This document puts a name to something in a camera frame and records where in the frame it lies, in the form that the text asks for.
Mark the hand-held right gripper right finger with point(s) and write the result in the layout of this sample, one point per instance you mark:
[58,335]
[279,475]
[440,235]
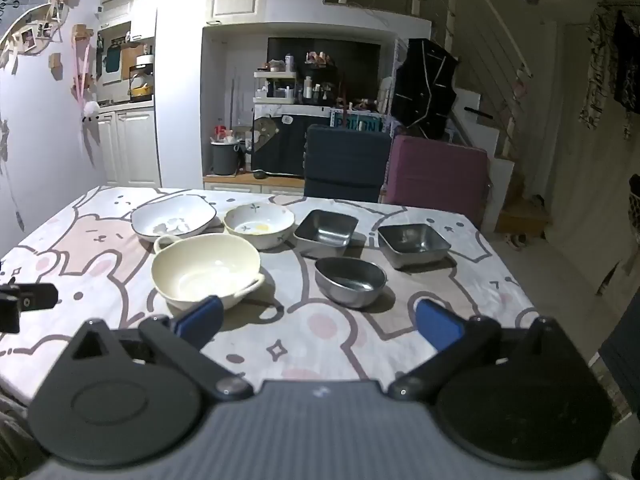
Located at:
[437,322]

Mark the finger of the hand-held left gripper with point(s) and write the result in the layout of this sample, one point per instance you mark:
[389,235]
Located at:
[30,297]

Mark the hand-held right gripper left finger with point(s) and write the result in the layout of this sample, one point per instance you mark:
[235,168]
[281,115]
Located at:
[200,317]

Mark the metal scoop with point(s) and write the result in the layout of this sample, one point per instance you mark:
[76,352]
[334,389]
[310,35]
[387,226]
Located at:
[415,240]

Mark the steel oval bowl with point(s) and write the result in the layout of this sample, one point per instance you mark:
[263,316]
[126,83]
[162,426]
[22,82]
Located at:
[350,280]

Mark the floral bowl yellow rim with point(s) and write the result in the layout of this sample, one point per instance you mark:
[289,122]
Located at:
[240,222]

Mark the steel square bowl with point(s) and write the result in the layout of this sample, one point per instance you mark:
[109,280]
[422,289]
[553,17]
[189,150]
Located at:
[325,230]

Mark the bear printed tablecloth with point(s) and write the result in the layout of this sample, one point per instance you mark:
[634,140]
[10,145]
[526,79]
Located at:
[300,320]

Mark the sandal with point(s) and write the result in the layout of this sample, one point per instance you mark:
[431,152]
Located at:
[515,241]

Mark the low wooden-top drawer cabinet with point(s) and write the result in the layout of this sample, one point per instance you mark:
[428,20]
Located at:
[230,186]

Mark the maroon chair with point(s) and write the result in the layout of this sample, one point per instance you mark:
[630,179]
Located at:
[435,175]

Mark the small black mouse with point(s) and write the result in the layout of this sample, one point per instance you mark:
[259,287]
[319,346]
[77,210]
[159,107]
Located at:
[260,175]

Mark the grey bucket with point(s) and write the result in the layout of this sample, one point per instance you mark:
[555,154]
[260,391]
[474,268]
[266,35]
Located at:
[225,160]

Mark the white kitchen base cabinets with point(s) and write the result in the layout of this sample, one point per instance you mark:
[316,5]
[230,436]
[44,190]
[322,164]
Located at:
[135,145]

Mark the dark blue chair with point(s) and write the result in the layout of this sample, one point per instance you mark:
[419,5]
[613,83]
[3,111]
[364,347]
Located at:
[345,160]

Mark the white plush toy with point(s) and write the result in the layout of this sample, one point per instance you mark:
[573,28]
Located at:
[91,110]

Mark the black jacket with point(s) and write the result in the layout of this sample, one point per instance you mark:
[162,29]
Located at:
[425,90]

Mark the yellow pot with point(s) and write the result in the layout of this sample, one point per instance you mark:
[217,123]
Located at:
[141,92]

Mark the pink ribbon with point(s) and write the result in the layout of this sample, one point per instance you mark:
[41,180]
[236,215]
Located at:
[81,70]

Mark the white shelf with bottles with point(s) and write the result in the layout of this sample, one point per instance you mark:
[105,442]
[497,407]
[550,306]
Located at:
[280,90]

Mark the patterned hanging cloth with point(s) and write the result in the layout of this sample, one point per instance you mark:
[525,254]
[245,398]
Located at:
[595,75]

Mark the black hanging cloth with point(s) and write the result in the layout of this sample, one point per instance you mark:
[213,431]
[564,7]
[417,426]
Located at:
[627,55]

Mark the wooden wall decoration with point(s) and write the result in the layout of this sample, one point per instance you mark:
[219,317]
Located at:
[30,35]

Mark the white wall cabinets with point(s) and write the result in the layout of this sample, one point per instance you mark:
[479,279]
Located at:
[140,10]

